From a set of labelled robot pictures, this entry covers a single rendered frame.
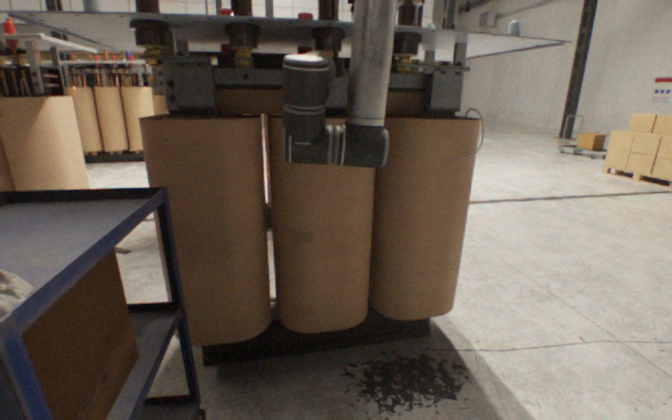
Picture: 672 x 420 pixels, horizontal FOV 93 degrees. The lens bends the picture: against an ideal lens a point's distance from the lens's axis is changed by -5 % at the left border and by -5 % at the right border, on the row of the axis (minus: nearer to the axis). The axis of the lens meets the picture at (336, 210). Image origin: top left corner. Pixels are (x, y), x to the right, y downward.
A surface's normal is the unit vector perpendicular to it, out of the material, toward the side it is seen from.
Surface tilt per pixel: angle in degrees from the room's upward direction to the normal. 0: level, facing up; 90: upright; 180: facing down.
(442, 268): 90
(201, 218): 90
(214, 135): 90
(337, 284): 90
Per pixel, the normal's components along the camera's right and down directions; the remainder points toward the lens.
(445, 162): 0.21, 0.31
